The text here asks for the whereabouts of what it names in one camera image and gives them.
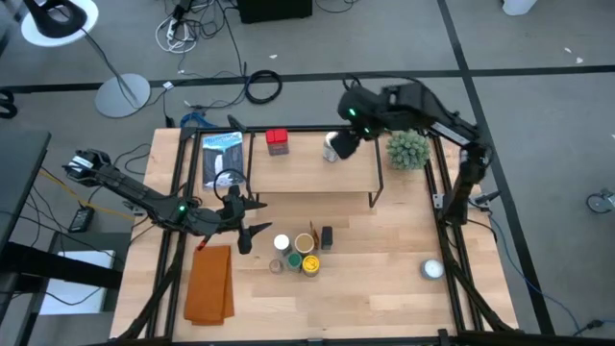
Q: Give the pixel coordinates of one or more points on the waterfall cover book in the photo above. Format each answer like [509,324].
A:
[223,154]

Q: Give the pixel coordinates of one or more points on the black power adapter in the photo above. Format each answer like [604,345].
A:
[81,219]

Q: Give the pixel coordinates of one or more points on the dark green spice tin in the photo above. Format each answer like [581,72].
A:
[327,238]

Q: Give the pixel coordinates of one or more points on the white container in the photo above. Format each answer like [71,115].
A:
[519,6]

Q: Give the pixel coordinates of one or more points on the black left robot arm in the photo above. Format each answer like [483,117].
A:
[125,185]

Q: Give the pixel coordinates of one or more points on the orange folded cloth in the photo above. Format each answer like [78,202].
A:
[209,288]

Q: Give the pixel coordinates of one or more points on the black desk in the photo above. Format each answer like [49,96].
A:
[19,168]

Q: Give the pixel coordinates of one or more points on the black box on floor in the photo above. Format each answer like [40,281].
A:
[274,9]

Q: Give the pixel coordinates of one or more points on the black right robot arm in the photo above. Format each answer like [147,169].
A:
[432,113]

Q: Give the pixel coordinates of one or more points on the furikake jar tan lid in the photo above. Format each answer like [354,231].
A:
[304,243]

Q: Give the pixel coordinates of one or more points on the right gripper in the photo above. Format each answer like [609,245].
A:
[347,144]

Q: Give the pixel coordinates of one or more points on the white box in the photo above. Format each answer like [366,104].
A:
[72,298]

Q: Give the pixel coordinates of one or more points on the small white round candle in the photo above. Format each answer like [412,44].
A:
[432,269]

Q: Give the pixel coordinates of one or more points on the chili onion jar yellow lid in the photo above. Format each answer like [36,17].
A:
[311,265]

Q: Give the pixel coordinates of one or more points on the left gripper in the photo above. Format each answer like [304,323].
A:
[233,214]

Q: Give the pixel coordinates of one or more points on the wooden shelf black metal legs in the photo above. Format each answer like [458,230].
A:
[298,168]

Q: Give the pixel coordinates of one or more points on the small glass jar cork lid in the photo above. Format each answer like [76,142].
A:
[276,266]

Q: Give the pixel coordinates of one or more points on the white floor lamp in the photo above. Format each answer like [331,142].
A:
[122,96]

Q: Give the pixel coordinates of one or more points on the smoked paprika tin red lid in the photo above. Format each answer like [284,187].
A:
[277,141]

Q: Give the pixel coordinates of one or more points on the green potted plant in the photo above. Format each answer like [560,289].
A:
[408,149]

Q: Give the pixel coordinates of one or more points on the oregano jar green lid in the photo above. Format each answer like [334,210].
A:
[294,262]

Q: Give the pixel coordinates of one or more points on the grey caster wheel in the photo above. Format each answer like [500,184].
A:
[600,202]

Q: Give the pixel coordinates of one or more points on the black metal table frame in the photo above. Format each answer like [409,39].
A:
[307,129]

